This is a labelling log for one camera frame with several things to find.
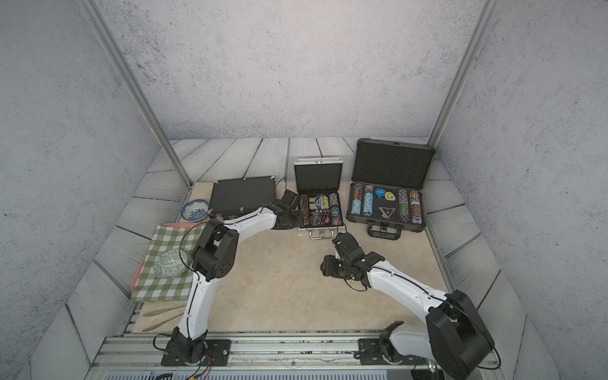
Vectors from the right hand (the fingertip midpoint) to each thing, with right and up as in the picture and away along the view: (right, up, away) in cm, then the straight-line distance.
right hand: (327, 268), depth 84 cm
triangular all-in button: (+27, +18, +20) cm, 38 cm away
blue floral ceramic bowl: (-58, +19, +24) cm, 66 cm away
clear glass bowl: (-59, -1, +7) cm, 60 cm away
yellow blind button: (+30, +26, +24) cm, 46 cm away
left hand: (-8, +14, +18) cm, 25 cm away
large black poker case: (+33, +39, +24) cm, 56 cm away
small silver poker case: (-2, +32, +26) cm, 41 cm away
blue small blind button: (+26, +28, +27) cm, 47 cm away
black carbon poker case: (-38, +25, +27) cm, 53 cm away
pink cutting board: (-61, +13, +20) cm, 66 cm away
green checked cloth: (-64, -8, +3) cm, 64 cm away
